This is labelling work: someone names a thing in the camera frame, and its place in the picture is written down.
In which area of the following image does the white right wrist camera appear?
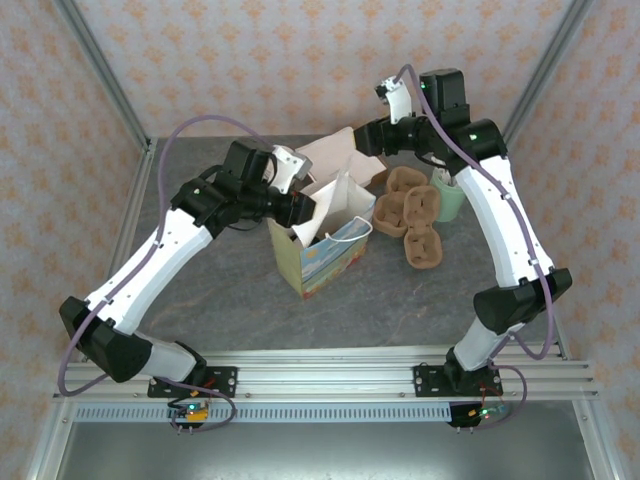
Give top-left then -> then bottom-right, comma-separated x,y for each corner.
376,76 -> 415,125

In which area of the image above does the small control circuit board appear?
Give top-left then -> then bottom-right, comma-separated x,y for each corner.
167,399 -> 211,427
449,399 -> 512,429

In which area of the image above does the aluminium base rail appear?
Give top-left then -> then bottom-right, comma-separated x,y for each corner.
52,342 -> 599,402

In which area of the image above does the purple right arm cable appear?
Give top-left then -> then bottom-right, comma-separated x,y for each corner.
397,63 -> 559,432

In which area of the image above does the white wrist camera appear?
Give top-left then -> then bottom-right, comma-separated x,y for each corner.
269,144 -> 315,195
376,76 -> 415,125

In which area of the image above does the mint green cup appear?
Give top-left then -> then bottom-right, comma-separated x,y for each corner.
429,167 -> 467,224

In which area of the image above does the slotted grey cable duct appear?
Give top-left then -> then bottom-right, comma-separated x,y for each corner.
73,403 -> 454,424

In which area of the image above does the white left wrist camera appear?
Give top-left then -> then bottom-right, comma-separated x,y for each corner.
269,144 -> 315,195

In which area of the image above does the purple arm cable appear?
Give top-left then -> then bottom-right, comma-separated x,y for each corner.
58,115 -> 276,432
397,63 -> 559,432

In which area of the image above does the printed paper bag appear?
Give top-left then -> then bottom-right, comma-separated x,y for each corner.
267,168 -> 377,301

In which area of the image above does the grey metal base panel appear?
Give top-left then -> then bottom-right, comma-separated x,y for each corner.
54,422 -> 596,480

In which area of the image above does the aluminium frame post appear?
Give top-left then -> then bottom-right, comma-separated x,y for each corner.
52,0 -> 152,151
499,0 -> 596,149

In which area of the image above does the cardboard napkin box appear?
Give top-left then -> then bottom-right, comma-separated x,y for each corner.
299,127 -> 389,190

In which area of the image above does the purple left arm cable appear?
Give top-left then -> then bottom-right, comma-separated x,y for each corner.
58,115 -> 276,432

